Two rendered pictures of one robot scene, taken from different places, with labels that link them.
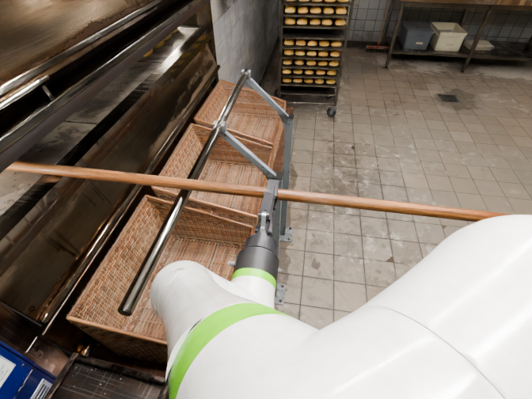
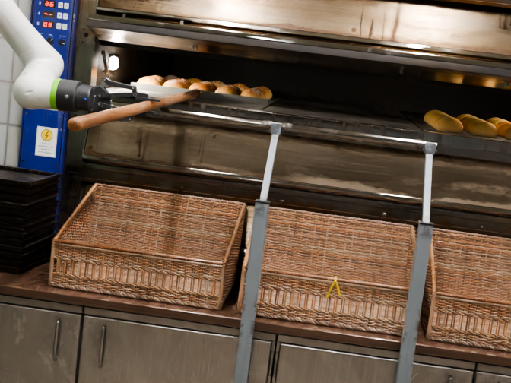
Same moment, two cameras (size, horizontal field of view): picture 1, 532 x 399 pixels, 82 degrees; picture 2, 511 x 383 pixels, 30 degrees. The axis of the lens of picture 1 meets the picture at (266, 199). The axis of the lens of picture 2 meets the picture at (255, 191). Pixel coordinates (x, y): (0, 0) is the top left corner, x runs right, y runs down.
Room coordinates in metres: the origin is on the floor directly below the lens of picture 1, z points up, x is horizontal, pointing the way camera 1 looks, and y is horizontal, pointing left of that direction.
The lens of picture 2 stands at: (0.71, -2.81, 1.37)
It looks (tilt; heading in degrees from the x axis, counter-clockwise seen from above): 8 degrees down; 85
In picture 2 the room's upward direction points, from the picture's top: 7 degrees clockwise
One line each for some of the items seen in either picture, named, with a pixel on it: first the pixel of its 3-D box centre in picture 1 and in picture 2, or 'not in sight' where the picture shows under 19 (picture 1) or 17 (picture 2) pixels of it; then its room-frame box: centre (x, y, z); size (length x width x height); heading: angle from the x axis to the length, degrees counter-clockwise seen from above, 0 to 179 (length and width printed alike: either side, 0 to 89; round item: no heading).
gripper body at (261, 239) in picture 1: (262, 241); (95, 99); (0.44, 0.01, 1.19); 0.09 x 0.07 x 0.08; 171
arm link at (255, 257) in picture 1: (254, 267); (71, 96); (0.36, 0.02, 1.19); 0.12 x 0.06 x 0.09; 81
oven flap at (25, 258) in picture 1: (156, 123); (335, 166); (1.24, 0.50, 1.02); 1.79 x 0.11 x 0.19; 171
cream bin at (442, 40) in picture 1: (445, 36); not in sight; (4.76, -2.56, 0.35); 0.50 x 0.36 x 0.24; 172
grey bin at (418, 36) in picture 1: (414, 35); not in sight; (4.82, -2.15, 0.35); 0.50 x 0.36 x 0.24; 171
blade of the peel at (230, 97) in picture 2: not in sight; (205, 92); (0.77, 1.15, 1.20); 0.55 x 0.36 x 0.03; 171
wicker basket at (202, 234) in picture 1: (180, 275); (153, 242); (0.64, 0.33, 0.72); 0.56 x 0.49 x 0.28; 171
